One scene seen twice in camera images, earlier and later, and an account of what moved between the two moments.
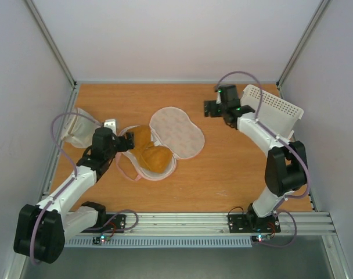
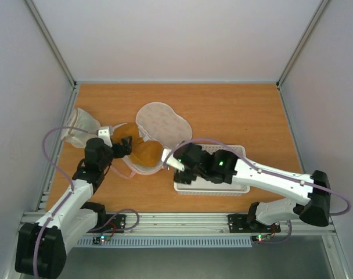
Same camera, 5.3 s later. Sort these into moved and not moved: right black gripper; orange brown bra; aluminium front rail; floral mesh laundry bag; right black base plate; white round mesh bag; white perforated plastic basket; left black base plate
Moved: orange brown bra; right black gripper; white perforated plastic basket; floral mesh laundry bag
Not moved: left black base plate; white round mesh bag; aluminium front rail; right black base plate
